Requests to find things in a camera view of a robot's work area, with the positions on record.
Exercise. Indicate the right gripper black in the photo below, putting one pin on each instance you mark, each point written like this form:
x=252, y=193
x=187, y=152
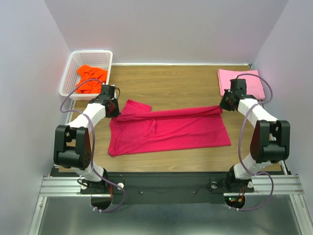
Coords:
x=223, y=104

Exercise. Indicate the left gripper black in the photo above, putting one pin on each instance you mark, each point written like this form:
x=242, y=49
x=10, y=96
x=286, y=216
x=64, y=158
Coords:
x=116, y=112

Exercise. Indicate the magenta red t-shirt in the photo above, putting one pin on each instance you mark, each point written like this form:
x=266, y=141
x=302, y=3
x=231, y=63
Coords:
x=138, y=129

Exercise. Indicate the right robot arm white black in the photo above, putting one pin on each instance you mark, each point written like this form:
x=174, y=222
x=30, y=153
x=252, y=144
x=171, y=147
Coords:
x=270, y=141

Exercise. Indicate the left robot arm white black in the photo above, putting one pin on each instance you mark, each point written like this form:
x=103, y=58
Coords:
x=74, y=143

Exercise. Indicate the orange t-shirt in basket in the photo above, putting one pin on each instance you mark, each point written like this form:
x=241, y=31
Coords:
x=91, y=80

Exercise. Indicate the white plastic laundry basket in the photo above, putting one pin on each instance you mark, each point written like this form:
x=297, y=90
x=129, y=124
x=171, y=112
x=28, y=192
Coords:
x=94, y=58

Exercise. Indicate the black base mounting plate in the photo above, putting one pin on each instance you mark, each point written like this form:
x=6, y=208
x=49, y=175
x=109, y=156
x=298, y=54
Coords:
x=165, y=188

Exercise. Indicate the aluminium frame rail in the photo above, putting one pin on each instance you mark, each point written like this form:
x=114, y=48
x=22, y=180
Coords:
x=55, y=184

